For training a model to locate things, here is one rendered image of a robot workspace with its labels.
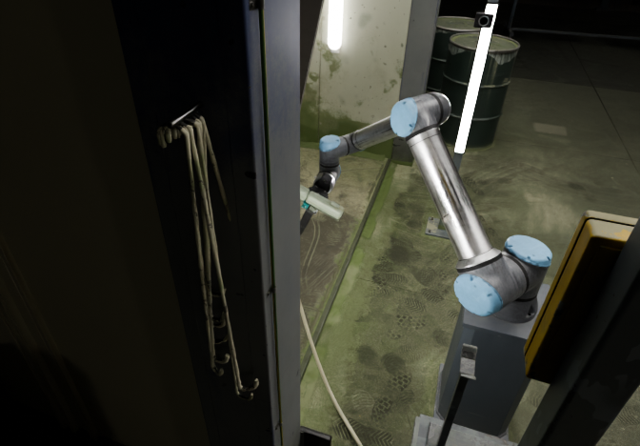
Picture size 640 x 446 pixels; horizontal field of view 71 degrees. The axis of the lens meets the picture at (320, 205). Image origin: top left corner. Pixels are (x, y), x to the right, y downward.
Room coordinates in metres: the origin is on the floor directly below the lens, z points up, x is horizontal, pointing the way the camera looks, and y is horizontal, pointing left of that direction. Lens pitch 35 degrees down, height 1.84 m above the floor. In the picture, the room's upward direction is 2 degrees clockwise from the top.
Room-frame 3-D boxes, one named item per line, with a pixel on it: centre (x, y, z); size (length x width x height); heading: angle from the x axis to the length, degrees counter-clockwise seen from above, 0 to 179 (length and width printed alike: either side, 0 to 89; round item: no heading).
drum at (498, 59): (3.88, -1.34, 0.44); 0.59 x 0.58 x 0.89; 177
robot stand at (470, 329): (1.15, -0.70, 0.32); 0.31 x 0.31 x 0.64; 73
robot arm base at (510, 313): (1.15, -0.70, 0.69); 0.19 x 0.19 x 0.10
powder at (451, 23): (4.53, -1.27, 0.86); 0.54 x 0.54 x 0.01
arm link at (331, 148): (1.78, -0.04, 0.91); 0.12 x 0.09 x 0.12; 126
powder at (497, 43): (3.89, -1.34, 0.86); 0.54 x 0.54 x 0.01
